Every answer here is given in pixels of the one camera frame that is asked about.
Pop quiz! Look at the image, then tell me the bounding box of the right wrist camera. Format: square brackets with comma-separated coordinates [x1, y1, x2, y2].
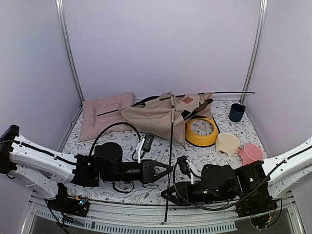
[177, 156, 195, 185]

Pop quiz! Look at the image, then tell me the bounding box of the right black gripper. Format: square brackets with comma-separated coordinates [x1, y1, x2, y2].
[160, 182, 234, 208]

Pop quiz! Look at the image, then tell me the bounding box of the pink pet bowl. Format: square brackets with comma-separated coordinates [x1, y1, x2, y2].
[238, 143, 264, 166]

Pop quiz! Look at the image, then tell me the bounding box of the front aluminium rail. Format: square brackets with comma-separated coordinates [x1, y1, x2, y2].
[20, 187, 305, 234]

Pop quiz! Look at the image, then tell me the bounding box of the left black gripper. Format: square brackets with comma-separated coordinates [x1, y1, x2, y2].
[102, 158, 173, 184]

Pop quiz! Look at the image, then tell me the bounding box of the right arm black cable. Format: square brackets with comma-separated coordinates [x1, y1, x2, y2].
[172, 162, 247, 211]

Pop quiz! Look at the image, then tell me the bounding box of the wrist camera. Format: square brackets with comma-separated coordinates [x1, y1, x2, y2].
[177, 156, 195, 185]
[135, 133, 155, 163]

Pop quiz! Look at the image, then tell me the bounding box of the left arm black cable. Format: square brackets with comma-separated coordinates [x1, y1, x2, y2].
[88, 122, 142, 159]

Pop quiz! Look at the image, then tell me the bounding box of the cream pet bowl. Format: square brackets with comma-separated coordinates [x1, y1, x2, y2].
[215, 133, 240, 156]

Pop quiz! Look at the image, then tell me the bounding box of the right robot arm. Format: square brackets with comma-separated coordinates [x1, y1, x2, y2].
[161, 138, 312, 217]

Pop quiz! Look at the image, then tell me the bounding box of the dark blue mug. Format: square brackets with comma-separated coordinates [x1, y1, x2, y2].
[229, 103, 246, 122]

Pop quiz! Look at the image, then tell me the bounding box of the aluminium frame post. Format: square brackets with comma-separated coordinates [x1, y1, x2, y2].
[55, 0, 84, 104]
[239, 0, 268, 104]

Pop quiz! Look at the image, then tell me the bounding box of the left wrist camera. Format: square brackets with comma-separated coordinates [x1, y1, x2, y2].
[135, 133, 155, 163]

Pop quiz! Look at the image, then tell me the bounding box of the black tent pole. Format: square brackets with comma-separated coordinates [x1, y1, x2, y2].
[164, 91, 175, 223]
[96, 91, 256, 117]

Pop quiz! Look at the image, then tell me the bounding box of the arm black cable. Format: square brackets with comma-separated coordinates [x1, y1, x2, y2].
[172, 162, 247, 211]
[88, 122, 142, 159]

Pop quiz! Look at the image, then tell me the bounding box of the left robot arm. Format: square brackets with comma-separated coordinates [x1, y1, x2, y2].
[0, 125, 172, 220]

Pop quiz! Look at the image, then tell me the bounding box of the yellow pet bowl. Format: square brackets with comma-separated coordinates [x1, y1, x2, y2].
[185, 117, 220, 147]

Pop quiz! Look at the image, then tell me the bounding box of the right aluminium frame post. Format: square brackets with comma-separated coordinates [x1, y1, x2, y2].
[239, 0, 268, 104]

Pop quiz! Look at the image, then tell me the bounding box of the beige fabric pet tent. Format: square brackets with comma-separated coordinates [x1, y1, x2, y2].
[120, 93, 213, 145]

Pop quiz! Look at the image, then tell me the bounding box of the left aluminium frame post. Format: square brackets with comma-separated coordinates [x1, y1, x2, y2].
[55, 0, 84, 104]

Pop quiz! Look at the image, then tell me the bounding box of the pink checkered cushion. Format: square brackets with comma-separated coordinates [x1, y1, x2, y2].
[79, 92, 135, 142]

